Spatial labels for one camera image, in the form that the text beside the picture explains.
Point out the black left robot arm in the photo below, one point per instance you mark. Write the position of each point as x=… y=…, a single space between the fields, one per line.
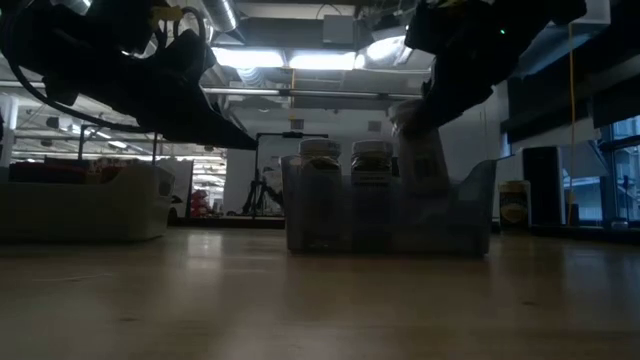
x=30 y=40

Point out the red background objects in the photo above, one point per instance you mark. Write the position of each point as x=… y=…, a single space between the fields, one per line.
x=200 y=202

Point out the silver round air duct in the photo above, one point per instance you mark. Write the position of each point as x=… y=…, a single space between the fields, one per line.
x=221 y=12

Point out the grey wall vent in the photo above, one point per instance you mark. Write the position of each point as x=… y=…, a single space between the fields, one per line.
x=296 y=124
x=374 y=126

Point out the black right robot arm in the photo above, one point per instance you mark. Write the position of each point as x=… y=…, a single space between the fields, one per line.
x=545 y=15

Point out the room window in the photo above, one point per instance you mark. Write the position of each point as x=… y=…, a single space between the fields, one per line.
x=627 y=175

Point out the tall black cabinet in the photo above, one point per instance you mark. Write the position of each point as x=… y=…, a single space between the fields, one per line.
x=542 y=170

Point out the grey ceiling box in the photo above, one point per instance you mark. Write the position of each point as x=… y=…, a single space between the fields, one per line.
x=340 y=29

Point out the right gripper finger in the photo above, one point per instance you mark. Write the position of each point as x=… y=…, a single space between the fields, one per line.
x=450 y=97

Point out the white standing panel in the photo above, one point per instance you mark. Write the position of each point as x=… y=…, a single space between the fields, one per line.
x=184 y=185

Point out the smoked translucent plastic bin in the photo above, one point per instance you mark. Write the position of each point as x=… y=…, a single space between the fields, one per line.
x=465 y=220

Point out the black camera stand frame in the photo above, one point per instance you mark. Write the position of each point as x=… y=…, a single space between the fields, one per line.
x=292 y=134
x=81 y=147

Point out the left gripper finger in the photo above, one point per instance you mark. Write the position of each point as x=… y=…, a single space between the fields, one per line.
x=210 y=132

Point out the long horizontal ceiling pipe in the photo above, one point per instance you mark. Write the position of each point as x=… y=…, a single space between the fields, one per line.
x=300 y=92

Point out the white-lid spice jar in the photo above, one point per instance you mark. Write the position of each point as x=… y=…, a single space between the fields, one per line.
x=422 y=160
x=320 y=147
x=371 y=148

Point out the white room column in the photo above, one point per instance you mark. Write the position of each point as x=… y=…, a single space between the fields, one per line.
x=9 y=130

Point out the black background robot arm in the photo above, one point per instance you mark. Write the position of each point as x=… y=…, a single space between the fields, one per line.
x=257 y=192

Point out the tan-lid spice jar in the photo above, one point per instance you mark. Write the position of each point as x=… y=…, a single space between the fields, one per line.
x=515 y=207

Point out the light grey plastic bin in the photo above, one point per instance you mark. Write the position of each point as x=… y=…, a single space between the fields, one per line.
x=85 y=215

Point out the bright ceiling light panel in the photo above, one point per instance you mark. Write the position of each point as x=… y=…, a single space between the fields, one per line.
x=320 y=61
x=247 y=57

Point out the large rectangular air duct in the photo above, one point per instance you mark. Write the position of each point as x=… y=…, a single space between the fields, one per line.
x=575 y=40

